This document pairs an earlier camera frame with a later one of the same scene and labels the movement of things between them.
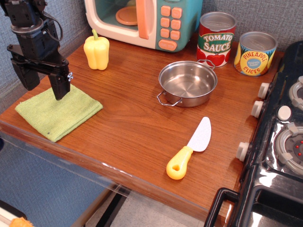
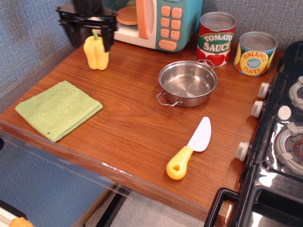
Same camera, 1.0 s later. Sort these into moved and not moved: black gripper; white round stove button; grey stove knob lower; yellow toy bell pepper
Moved: black gripper
Not moved: white round stove button; grey stove knob lower; yellow toy bell pepper
